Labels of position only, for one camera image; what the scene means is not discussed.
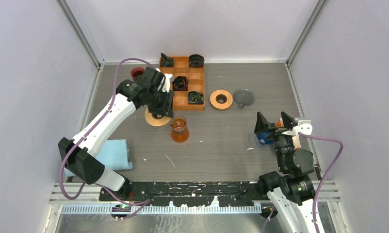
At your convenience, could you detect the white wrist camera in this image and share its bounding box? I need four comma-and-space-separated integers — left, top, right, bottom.
158, 73, 174, 93
282, 117, 313, 136

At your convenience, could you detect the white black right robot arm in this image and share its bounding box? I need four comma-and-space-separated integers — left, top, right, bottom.
254, 112, 324, 233

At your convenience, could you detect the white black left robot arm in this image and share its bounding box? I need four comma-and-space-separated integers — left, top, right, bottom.
58, 67, 174, 200

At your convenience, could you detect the black dripper middle compartment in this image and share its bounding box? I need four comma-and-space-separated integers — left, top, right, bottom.
172, 76, 189, 91

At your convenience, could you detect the light blue folded cloth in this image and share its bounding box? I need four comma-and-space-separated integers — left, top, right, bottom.
64, 139, 133, 178

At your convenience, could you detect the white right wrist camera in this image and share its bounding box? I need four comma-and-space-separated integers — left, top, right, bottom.
282, 117, 313, 136

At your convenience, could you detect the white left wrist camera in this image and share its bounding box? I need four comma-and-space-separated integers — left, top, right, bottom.
158, 73, 174, 93

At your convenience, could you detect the wooden ring dripper stand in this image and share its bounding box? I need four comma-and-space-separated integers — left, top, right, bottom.
145, 108, 172, 127

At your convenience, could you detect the black dripper top-left compartment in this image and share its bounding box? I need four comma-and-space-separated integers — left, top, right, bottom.
160, 52, 174, 67

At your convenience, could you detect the black dripper top-right compartment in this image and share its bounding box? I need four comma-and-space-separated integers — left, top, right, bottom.
188, 54, 205, 68

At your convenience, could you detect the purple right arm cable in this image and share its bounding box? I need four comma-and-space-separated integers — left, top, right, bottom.
298, 132, 345, 233

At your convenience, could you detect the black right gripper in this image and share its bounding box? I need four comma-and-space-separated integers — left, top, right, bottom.
254, 111, 296, 170

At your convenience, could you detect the orange glass carafe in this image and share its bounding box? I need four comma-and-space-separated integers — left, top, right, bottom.
169, 115, 190, 143

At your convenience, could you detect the orange coffee filter box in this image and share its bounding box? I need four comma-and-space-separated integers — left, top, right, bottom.
276, 118, 301, 150

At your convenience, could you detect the clear grey ribbed dripper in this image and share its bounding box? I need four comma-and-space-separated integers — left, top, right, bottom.
232, 88, 256, 109

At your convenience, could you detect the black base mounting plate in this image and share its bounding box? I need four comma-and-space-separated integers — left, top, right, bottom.
99, 181, 272, 208

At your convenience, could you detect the red black carafe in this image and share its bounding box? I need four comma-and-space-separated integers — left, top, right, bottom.
130, 67, 145, 82

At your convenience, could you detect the orange compartment tray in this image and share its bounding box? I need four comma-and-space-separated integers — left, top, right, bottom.
160, 56, 206, 111

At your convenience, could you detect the blue ribbed dripper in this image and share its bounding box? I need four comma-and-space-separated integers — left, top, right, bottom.
256, 132, 275, 145

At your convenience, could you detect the wooden ring holder right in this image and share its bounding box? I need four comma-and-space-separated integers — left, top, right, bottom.
210, 89, 233, 110

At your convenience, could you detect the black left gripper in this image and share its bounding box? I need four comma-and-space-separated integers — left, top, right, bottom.
148, 88, 175, 118

